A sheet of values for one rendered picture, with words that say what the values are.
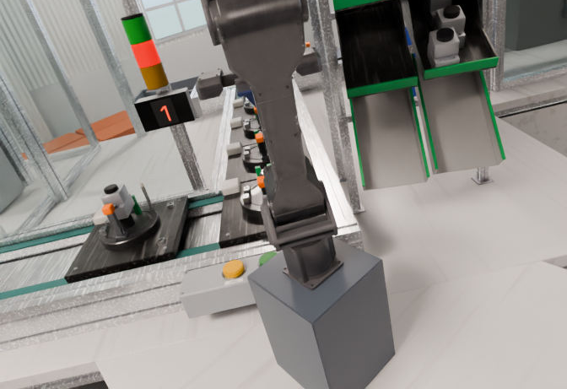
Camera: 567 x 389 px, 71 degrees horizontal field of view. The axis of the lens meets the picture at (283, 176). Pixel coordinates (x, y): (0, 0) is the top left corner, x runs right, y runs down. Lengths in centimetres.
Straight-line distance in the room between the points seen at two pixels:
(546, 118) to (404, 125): 89
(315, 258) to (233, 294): 27
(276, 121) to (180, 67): 483
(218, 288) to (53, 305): 36
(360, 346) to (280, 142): 33
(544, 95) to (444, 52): 89
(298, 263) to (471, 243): 47
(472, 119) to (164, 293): 74
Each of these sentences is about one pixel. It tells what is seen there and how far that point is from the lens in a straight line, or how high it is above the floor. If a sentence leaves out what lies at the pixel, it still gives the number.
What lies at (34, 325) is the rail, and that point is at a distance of 101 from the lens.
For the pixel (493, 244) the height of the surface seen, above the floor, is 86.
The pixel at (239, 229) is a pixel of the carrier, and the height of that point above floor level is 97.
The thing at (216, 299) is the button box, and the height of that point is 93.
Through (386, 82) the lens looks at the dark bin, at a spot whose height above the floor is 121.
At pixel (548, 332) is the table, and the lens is 78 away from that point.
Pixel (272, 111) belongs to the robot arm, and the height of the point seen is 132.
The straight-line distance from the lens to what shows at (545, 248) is 92.
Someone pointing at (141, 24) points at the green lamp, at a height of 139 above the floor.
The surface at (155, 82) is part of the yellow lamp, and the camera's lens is 95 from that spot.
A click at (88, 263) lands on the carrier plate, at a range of 98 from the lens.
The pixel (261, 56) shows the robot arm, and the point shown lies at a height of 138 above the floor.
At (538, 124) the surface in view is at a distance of 171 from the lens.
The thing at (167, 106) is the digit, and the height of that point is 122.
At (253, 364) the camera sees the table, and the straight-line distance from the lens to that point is 76.
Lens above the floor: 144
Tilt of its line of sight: 27 degrees down
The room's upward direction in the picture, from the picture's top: 14 degrees counter-clockwise
